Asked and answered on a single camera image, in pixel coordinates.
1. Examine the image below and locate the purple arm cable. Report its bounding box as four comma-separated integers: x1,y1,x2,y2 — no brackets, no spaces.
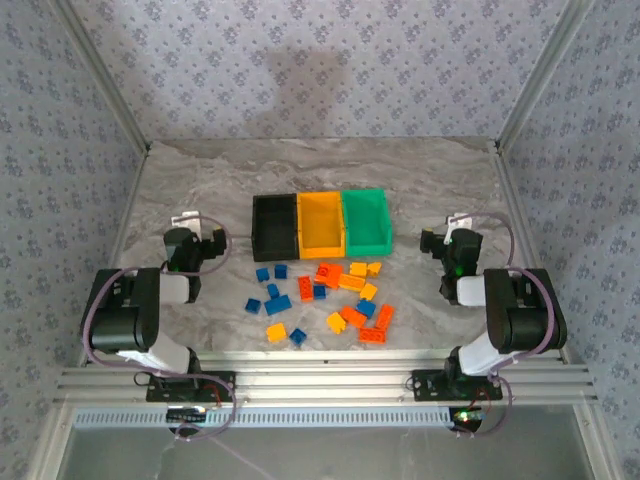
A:
80,215,239,444
452,212,559,441

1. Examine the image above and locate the green plastic bin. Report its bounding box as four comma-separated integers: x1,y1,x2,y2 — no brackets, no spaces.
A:
340,187,393,257

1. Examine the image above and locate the long blue lego brick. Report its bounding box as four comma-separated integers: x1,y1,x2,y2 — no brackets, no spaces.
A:
263,294,293,317

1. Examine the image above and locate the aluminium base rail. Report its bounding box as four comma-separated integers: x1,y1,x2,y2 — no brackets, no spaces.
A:
52,349,599,406

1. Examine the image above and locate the grey slotted cable duct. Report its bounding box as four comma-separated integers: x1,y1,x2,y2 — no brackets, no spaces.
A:
72,405,459,430

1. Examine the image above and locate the small controller circuit board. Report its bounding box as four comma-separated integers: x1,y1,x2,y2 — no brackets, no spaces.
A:
166,405,209,424
452,407,489,434

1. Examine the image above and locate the aluminium table side rail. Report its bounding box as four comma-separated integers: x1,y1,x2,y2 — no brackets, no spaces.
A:
77,142,154,366
492,140,571,364

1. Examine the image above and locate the thin pale loose cable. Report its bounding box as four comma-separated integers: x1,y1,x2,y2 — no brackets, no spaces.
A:
172,429,274,480

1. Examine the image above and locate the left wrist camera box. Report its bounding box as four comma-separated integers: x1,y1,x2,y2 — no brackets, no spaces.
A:
170,211,202,232

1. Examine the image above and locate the aluminium upright post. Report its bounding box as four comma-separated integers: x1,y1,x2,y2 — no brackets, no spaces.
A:
49,0,154,154
497,0,599,151

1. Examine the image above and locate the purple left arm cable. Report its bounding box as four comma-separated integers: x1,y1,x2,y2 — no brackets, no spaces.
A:
80,215,239,444

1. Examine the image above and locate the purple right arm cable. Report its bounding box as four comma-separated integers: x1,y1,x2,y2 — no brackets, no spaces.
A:
452,212,559,441

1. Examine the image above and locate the yellow plastic bin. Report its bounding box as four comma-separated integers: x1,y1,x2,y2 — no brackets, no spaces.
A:
296,190,348,260

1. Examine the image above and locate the grey frame leg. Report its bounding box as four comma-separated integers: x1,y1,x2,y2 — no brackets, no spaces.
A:
24,404,76,480
572,404,626,480

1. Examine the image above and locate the black plastic bin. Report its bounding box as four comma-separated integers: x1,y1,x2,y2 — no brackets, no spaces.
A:
251,193,303,263

